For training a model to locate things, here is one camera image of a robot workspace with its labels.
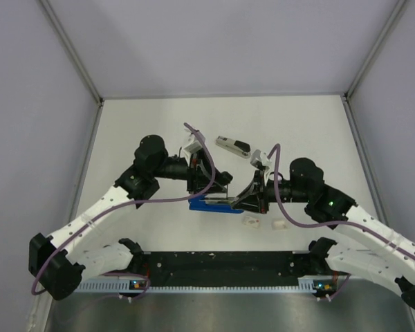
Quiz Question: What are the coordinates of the right aluminium corner post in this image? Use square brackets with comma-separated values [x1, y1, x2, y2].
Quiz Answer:
[342, 0, 410, 100]

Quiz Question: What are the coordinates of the aluminium corner post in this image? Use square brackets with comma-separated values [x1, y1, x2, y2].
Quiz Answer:
[37, 0, 104, 106]
[342, 0, 410, 100]

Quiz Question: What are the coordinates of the staple box with red dot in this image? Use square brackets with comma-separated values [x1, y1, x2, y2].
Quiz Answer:
[242, 215, 260, 229]

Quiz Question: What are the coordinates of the small white staple box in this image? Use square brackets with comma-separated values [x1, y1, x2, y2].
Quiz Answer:
[271, 219, 290, 231]

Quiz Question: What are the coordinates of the blue stapler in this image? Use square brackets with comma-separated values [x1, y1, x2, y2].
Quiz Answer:
[188, 196, 244, 214]

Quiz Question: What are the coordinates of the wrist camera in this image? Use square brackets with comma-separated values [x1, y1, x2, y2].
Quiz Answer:
[250, 149, 272, 169]
[181, 133, 203, 156]

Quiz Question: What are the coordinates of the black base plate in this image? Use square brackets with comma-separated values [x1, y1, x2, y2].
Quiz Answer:
[103, 250, 336, 288]

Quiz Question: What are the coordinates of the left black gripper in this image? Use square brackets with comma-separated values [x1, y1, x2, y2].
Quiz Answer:
[152, 147, 228, 195]

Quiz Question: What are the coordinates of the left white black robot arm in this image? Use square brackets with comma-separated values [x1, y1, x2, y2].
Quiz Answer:
[28, 131, 233, 300]

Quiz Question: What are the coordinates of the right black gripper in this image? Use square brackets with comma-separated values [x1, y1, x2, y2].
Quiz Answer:
[232, 170, 310, 215]

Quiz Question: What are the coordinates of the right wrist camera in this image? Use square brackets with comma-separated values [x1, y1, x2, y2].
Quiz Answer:
[250, 149, 272, 169]

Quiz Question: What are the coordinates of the left aluminium corner post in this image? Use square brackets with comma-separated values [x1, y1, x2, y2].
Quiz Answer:
[37, 0, 104, 106]

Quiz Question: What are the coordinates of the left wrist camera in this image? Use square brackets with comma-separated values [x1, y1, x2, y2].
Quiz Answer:
[181, 133, 203, 156]

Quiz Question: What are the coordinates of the grey slotted cable duct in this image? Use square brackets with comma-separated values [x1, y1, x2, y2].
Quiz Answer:
[75, 278, 336, 294]

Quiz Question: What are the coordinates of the grey black stapler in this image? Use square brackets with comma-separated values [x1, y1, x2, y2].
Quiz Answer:
[215, 136, 251, 158]

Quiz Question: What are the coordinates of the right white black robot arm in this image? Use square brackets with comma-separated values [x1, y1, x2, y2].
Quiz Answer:
[231, 158, 415, 310]

